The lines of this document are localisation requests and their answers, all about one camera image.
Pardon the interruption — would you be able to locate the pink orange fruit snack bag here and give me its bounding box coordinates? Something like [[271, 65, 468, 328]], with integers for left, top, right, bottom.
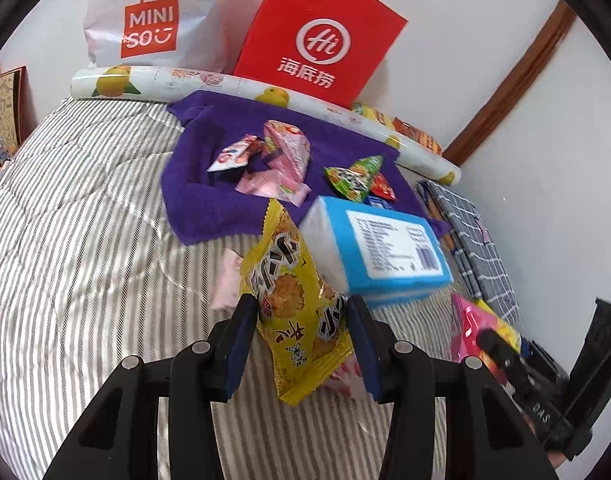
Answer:
[[451, 292, 521, 386]]

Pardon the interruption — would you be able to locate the yellow biscuit snack packet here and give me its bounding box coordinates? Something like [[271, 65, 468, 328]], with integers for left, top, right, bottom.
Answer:
[[240, 198, 352, 406]]

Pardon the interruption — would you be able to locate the small red snack packet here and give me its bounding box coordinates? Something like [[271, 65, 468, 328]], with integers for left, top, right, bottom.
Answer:
[[369, 172, 397, 202]]

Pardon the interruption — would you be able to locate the green snack packet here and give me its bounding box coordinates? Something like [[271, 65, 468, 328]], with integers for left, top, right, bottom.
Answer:
[[324, 155, 383, 203]]

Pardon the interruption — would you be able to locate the pink strawberry candy packet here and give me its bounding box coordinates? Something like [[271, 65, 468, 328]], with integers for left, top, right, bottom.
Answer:
[[235, 169, 311, 207]]

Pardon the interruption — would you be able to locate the pink white candy bar wrapper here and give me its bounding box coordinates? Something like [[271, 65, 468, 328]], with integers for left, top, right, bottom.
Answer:
[[207, 134, 261, 172]]

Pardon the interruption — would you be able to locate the pale pink labelled packet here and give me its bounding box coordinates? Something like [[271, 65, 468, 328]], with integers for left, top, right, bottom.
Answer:
[[210, 248, 243, 310]]

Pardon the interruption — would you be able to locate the blue tissue pack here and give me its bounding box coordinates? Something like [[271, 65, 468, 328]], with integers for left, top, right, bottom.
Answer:
[[299, 196, 453, 308]]

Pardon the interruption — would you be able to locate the blue checked cloth bag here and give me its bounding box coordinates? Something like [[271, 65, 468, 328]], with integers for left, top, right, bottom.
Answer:
[[415, 180, 520, 327]]

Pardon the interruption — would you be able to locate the striped grey quilt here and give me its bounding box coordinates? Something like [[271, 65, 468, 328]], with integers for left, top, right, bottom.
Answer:
[[0, 91, 467, 479]]

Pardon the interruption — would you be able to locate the purple towel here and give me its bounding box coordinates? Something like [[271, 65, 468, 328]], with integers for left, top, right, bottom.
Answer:
[[160, 90, 452, 247]]

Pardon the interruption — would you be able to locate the fruit pattern rolled mat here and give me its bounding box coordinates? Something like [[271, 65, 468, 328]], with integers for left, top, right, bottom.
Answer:
[[70, 65, 462, 186]]

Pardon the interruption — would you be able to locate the brown patterned box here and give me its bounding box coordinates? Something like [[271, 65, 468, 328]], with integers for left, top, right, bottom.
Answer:
[[0, 66, 26, 155]]

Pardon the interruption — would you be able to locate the red Haidilao paper bag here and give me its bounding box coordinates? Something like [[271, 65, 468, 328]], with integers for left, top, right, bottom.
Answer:
[[233, 0, 407, 106]]

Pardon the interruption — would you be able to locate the white Miniso plastic bag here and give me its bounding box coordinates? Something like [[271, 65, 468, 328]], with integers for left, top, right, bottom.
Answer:
[[83, 0, 226, 73]]

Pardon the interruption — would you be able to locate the orange snack bag by wall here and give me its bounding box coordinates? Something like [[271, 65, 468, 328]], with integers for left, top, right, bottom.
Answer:
[[392, 117, 442, 156]]

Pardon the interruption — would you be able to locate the yellow snack bag by wall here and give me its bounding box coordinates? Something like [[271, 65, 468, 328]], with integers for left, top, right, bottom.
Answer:
[[352, 102, 395, 130]]

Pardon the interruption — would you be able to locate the brown door frame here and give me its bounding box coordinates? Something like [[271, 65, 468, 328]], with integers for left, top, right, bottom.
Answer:
[[444, 0, 577, 166]]

